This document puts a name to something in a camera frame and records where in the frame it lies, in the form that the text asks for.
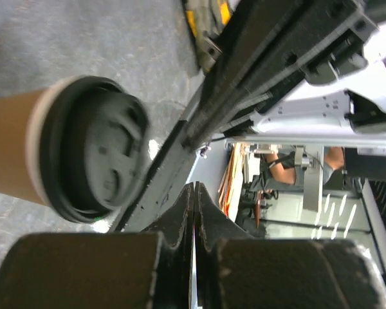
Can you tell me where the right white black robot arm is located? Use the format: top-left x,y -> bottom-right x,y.
252,1 -> 386,134

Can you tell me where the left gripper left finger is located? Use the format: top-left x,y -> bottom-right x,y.
142,183 -> 194,308

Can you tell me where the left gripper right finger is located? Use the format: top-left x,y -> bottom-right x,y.
194,182 -> 253,308

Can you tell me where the seated person in background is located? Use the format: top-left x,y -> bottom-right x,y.
248,147 -> 344,192

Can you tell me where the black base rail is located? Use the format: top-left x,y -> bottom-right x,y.
110,1 -> 372,232

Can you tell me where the camouflage cloth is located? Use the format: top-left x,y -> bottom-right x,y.
183,0 -> 233,73

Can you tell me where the single brown paper cup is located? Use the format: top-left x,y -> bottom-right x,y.
0,76 -> 78,206

